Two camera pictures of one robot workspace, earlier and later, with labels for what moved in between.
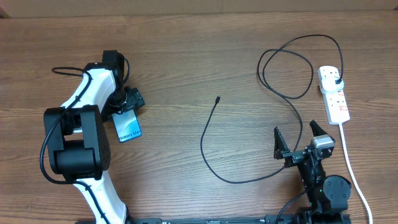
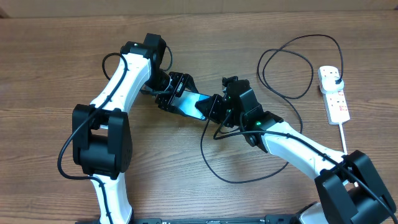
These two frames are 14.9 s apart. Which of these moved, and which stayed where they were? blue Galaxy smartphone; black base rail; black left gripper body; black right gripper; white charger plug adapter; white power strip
Moved: black left gripper body; black right gripper; blue Galaxy smartphone
Stayed: black base rail; white charger plug adapter; white power strip
